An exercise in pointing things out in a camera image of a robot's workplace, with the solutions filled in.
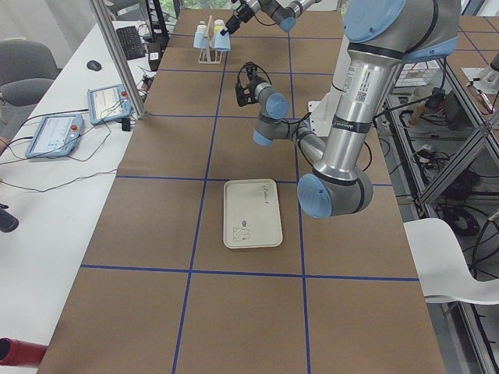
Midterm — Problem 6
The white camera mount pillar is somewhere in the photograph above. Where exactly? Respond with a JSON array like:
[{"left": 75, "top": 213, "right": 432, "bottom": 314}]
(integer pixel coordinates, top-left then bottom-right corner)
[{"left": 309, "top": 35, "right": 351, "bottom": 137}]

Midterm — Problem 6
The cream plastic tray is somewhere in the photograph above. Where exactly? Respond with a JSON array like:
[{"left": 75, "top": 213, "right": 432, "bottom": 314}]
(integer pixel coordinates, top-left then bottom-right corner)
[{"left": 223, "top": 178, "right": 283, "bottom": 249}]

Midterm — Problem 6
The blue teach pendant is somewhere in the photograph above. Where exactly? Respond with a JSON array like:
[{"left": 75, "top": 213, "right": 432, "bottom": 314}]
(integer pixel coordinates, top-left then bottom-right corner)
[
  {"left": 87, "top": 84, "right": 132, "bottom": 125},
  {"left": 25, "top": 115, "right": 83, "bottom": 159}
]

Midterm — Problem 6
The near blue teach pendant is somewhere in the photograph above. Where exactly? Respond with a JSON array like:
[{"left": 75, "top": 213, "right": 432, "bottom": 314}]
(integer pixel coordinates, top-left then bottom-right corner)
[{"left": 25, "top": 115, "right": 83, "bottom": 159}]

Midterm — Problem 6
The grey office chair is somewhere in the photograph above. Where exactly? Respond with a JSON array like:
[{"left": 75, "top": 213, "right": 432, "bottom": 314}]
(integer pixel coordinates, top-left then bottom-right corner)
[{"left": 1, "top": 39, "right": 60, "bottom": 122}]

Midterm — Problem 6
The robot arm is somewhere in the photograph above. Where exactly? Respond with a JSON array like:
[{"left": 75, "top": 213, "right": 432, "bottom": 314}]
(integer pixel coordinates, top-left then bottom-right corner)
[
  {"left": 221, "top": 0, "right": 321, "bottom": 36},
  {"left": 235, "top": 1, "right": 461, "bottom": 218}
]

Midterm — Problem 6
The black computer mouse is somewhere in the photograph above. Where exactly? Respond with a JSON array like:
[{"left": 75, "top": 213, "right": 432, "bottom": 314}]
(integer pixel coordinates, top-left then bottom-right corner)
[{"left": 87, "top": 60, "right": 102, "bottom": 72}]

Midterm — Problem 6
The pale green plastic cup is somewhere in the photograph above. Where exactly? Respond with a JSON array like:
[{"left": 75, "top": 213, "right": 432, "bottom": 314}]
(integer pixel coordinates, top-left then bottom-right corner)
[{"left": 196, "top": 21, "right": 207, "bottom": 33}]

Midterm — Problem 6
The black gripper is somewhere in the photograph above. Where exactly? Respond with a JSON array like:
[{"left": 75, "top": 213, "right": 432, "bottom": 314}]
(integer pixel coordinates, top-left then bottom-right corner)
[
  {"left": 235, "top": 74, "right": 260, "bottom": 107},
  {"left": 220, "top": 2, "right": 255, "bottom": 37}
]

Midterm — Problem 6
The white wire cup rack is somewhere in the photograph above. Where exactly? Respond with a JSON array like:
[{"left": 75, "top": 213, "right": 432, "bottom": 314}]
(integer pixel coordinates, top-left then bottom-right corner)
[{"left": 198, "top": 16, "right": 224, "bottom": 65}]

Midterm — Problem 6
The black keyboard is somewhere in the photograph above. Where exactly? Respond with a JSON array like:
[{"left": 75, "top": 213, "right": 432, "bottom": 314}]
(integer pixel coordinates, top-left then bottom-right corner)
[{"left": 115, "top": 26, "right": 146, "bottom": 61}]

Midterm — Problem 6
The far blue teach pendant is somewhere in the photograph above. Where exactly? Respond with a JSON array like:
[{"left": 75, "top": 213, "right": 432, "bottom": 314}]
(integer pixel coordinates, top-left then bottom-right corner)
[{"left": 87, "top": 84, "right": 132, "bottom": 125}]

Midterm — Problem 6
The yellow plastic cup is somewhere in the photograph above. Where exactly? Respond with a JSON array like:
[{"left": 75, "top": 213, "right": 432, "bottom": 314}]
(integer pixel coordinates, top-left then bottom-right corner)
[{"left": 214, "top": 19, "right": 225, "bottom": 34}]

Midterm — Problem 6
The black water bottle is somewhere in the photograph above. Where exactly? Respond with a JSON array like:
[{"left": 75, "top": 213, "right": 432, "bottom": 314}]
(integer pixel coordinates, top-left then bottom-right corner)
[{"left": 0, "top": 204, "right": 19, "bottom": 233}]

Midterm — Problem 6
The white chair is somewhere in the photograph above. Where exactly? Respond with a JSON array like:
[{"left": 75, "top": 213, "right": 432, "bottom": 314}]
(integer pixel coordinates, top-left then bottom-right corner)
[{"left": 403, "top": 218, "right": 498, "bottom": 305}]

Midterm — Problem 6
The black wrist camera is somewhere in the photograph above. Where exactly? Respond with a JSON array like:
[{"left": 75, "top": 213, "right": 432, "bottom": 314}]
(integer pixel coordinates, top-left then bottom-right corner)
[{"left": 243, "top": 62, "right": 259, "bottom": 81}]

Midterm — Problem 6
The red cylinder bottle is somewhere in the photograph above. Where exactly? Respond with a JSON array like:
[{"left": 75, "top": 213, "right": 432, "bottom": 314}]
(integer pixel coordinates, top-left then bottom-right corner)
[{"left": 1, "top": 337, "right": 48, "bottom": 369}]

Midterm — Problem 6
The light blue plastic cup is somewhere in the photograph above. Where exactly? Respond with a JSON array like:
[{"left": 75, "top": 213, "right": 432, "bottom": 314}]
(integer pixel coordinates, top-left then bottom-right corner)
[{"left": 193, "top": 28, "right": 208, "bottom": 49}]

